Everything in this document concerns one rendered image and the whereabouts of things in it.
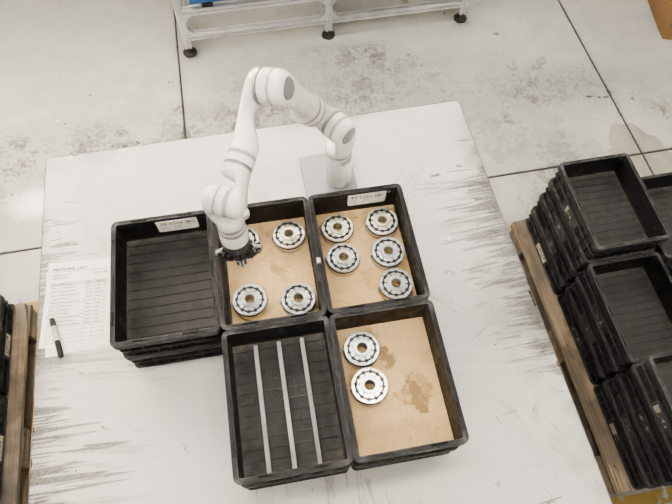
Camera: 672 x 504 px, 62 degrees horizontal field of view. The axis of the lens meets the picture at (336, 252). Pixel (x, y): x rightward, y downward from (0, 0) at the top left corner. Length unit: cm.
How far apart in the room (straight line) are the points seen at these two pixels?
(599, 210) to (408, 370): 119
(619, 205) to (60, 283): 213
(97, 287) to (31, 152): 152
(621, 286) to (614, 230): 23
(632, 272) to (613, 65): 164
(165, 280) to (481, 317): 101
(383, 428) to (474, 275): 63
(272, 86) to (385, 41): 225
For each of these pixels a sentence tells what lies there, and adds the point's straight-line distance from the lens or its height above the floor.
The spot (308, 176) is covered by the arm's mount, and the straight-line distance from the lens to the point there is 203.
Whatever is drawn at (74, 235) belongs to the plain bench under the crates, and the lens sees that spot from 212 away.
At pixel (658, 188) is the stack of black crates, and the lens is 297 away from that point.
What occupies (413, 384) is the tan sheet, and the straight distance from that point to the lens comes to 163.
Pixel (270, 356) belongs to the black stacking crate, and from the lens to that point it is 164.
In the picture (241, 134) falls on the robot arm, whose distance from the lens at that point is 135.
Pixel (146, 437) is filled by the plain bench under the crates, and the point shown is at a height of 70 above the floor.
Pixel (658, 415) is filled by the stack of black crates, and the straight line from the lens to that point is 222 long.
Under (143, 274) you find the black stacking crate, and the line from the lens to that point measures 181.
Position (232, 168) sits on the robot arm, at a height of 134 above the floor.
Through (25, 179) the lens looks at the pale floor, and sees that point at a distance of 329.
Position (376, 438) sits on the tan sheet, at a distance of 159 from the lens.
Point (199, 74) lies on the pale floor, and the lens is 344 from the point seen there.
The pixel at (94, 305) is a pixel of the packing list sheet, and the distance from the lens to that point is 197.
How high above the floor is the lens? 239
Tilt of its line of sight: 63 degrees down
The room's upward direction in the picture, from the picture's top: 2 degrees clockwise
